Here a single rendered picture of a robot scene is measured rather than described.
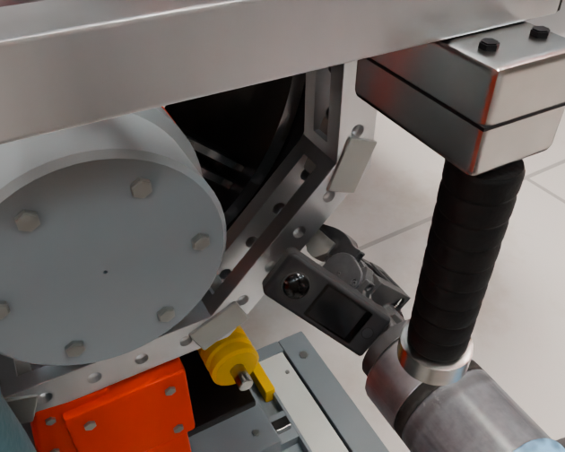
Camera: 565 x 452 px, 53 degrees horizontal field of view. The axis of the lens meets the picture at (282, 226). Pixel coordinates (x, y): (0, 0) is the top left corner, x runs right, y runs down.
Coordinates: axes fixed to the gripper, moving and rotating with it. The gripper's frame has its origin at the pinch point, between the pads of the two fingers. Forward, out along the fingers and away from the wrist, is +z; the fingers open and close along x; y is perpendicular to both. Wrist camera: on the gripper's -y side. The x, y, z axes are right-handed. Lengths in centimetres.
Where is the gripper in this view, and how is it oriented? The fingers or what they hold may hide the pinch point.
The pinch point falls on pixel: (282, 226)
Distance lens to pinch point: 62.6
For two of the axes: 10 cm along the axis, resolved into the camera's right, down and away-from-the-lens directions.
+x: 6.2, -7.6, -1.9
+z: -4.8, -5.6, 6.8
